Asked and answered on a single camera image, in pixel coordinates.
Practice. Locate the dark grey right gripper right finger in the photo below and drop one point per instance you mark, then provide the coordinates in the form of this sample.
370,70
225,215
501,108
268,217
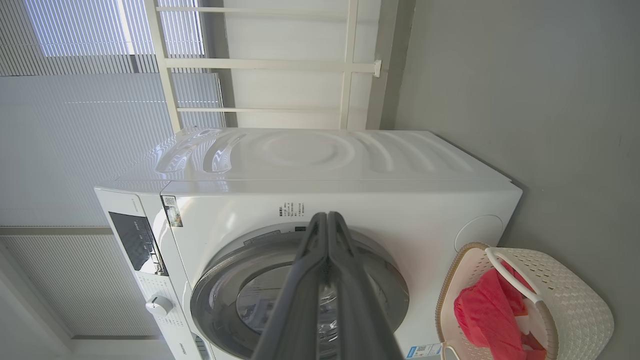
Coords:
355,305

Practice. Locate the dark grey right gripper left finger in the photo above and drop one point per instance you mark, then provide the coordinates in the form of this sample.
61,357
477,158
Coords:
300,305

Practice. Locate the round glass washer door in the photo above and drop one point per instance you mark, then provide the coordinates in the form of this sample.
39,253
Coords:
225,290

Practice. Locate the red and white clothing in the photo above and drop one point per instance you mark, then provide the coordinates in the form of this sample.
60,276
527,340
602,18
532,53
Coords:
485,315

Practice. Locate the white front-load washing machine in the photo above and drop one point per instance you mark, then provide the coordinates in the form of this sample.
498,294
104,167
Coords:
350,160

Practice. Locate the cream perforated basket brown rim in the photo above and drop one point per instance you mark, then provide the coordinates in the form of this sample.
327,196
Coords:
575,310

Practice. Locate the white window blind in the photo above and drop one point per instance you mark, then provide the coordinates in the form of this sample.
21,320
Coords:
75,140

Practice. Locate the white metal rack frame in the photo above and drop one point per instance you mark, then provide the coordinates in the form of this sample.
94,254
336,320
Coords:
260,64

